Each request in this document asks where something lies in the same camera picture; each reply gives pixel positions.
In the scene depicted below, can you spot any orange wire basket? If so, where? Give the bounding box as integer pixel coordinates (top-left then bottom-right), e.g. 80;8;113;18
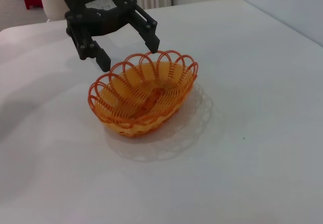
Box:
87;49;199;139

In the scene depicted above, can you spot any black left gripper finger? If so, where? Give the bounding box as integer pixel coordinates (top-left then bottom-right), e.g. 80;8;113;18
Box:
127;4;162;54
66;20;112;73

